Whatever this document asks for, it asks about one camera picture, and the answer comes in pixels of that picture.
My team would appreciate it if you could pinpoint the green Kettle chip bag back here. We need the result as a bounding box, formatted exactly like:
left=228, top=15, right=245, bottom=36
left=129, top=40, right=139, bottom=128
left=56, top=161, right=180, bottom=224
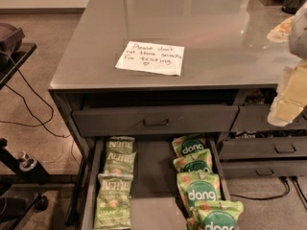
left=106, top=136, right=135, bottom=153

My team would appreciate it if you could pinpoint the grey top right drawer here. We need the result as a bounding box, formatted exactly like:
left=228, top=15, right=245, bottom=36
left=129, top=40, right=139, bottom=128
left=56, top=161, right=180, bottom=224
left=231, top=104, right=307, bottom=131

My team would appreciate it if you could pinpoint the grey bottom right drawer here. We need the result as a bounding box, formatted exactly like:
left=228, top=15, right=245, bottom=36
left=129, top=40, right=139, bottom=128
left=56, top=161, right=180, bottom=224
left=221, top=160, right=307, bottom=177

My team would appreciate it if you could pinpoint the dark snack bags right drawer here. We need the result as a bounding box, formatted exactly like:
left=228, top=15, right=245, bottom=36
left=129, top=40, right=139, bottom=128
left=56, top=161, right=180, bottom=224
left=246, top=88, right=276, bottom=104

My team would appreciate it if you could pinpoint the grey top left drawer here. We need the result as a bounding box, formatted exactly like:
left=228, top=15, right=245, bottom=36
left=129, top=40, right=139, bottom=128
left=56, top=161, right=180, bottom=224
left=72, top=105, right=238, bottom=137

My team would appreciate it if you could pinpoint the green Kettle chip bag middle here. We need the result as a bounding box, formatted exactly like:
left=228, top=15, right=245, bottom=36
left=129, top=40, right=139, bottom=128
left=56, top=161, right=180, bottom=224
left=104, top=151, right=136, bottom=174

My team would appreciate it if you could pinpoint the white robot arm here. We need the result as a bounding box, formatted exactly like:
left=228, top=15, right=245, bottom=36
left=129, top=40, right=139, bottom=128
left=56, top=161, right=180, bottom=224
left=267, top=2, right=307, bottom=127

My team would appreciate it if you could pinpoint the open grey middle drawer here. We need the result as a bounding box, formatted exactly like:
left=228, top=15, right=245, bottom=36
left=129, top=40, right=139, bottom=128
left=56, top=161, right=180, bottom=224
left=80, top=136, right=231, bottom=230

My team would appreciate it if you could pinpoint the green dang bag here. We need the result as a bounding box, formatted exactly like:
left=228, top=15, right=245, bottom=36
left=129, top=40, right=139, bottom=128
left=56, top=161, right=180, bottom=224
left=172, top=134, right=206, bottom=157
left=173, top=149, right=213, bottom=173
left=187, top=200, right=244, bottom=230
left=177, top=171, right=222, bottom=214

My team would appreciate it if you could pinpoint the black power cable right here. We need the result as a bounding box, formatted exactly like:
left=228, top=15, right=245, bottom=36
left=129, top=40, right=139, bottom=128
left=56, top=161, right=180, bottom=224
left=229, top=175, right=307, bottom=211

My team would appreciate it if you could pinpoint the green Dang bag back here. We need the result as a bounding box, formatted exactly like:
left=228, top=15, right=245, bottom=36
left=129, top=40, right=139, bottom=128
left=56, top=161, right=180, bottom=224
left=172, top=134, right=206, bottom=157

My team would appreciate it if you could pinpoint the white handwritten paper note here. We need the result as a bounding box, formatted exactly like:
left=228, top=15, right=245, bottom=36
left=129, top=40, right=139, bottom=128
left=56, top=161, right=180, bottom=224
left=115, top=41, right=184, bottom=76

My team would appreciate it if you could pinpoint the grey middle right drawer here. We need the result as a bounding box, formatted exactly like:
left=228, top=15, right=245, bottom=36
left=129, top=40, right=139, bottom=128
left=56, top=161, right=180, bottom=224
left=219, top=137, right=307, bottom=160

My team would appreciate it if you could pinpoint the green kettle chip bag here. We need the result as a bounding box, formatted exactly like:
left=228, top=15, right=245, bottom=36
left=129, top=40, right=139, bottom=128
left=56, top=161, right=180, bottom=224
left=106, top=136, right=135, bottom=153
left=104, top=151, right=136, bottom=174
left=93, top=173, right=133, bottom=230

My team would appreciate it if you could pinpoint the green Dang bag front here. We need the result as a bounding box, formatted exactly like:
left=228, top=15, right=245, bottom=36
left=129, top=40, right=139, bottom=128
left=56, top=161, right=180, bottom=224
left=187, top=200, right=244, bottom=230

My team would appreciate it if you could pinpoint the black equipment stand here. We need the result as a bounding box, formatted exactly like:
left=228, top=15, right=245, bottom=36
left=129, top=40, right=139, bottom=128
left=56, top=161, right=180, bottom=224
left=0, top=23, right=82, bottom=230

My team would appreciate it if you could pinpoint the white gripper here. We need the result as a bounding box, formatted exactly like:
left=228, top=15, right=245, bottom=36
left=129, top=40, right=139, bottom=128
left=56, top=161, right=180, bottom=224
left=267, top=65, right=307, bottom=127

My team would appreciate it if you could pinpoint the grey metal drawer cabinet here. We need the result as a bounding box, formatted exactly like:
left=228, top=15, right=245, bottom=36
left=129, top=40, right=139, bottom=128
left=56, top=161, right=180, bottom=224
left=50, top=0, right=306, bottom=230

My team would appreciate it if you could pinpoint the green Kettle chip bag front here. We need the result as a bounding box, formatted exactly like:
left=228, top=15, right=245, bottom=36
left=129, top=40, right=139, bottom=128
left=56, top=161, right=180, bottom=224
left=93, top=173, right=133, bottom=230

